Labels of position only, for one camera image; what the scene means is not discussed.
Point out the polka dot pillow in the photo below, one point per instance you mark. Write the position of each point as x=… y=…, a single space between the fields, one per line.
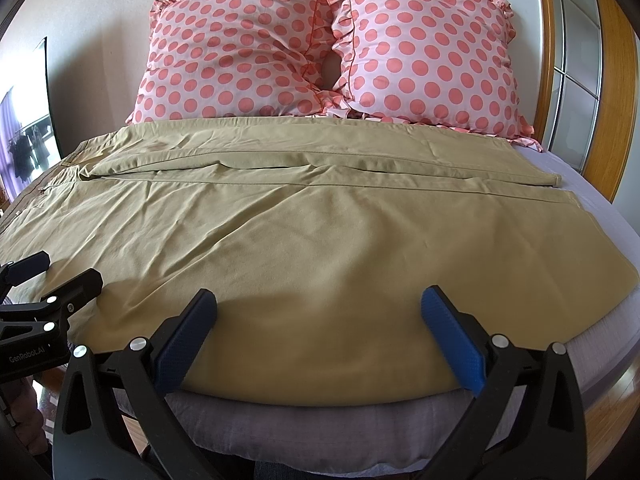
x=432 y=62
x=228 y=58

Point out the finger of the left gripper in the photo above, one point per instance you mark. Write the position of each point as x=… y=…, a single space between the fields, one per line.
x=70 y=292
x=15 y=273

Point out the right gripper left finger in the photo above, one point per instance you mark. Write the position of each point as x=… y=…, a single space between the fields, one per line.
x=113 y=421

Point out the lavender bed sheet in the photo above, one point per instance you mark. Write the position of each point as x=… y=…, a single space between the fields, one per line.
x=320 y=360

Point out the window with dark frame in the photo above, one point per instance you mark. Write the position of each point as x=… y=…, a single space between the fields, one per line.
x=29 y=145

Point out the khaki pants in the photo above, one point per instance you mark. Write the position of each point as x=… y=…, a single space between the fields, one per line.
x=122 y=203

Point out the right polka dot pillow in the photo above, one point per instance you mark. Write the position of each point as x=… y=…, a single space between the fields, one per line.
x=432 y=62

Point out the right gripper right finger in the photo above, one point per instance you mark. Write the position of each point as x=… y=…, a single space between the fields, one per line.
x=526 y=420

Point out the left polka dot pillow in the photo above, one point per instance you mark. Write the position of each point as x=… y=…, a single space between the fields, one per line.
x=228 y=58

